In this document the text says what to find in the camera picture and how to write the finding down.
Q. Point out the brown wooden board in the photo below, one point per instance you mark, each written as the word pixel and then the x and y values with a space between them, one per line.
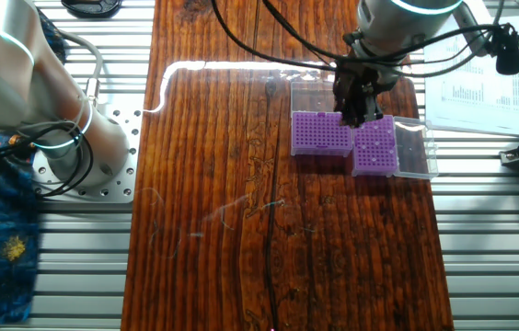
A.
pixel 218 230

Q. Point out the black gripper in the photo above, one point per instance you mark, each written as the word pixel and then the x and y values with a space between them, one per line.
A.
pixel 360 83

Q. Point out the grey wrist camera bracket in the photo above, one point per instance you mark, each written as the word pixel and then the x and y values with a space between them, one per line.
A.
pixel 471 27

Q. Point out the white printed paper sheet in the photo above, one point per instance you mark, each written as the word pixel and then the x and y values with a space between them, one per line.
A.
pixel 471 101

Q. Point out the purple pipette tip box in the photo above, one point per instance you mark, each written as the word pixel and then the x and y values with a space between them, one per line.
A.
pixel 319 133
pixel 365 167

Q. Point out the black C-clamp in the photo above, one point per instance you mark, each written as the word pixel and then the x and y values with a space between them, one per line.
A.
pixel 91 8

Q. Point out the silver perforated base plate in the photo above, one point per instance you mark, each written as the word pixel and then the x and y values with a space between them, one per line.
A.
pixel 121 190

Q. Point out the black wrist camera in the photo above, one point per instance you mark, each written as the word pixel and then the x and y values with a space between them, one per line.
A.
pixel 510 57

